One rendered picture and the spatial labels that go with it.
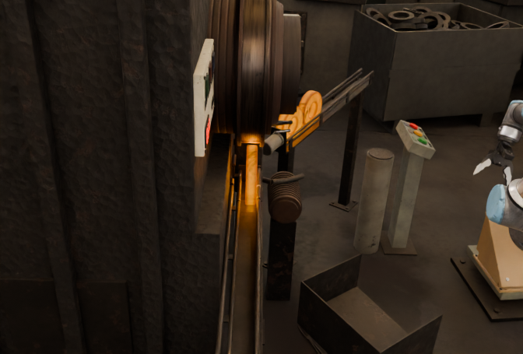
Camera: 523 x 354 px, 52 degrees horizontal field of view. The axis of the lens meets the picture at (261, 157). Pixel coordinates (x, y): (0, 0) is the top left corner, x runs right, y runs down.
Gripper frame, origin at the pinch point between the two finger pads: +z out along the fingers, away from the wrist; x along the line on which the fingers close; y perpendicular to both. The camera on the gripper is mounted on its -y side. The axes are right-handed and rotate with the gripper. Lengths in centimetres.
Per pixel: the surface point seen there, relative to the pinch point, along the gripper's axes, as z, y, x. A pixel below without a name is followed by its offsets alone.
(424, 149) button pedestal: -1.8, -4.4, 31.9
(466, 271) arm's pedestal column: 40.3, 16.0, -10.9
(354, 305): 53, -95, 51
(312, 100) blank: -2, -14, 84
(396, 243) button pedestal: 42, 27, 21
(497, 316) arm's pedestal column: 51, -8, -21
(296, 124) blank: 10, -19, 86
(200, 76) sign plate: 16, -134, 102
